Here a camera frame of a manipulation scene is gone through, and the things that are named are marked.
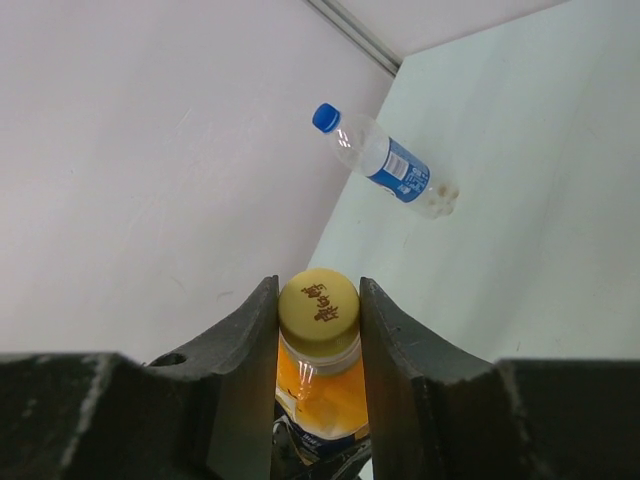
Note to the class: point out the left aluminium frame post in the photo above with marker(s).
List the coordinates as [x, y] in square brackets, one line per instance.
[348, 25]

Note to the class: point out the orange juice bottle yellow cap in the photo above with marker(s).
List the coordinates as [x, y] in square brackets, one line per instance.
[323, 397]

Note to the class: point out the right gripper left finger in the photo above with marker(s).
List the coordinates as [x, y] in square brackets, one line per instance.
[204, 410]

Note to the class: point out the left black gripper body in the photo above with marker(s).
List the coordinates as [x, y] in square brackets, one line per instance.
[291, 458]

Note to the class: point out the clear blue-cap water bottle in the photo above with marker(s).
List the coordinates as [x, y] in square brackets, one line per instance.
[360, 144]

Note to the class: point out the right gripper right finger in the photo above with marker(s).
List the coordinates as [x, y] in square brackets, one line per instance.
[438, 412]

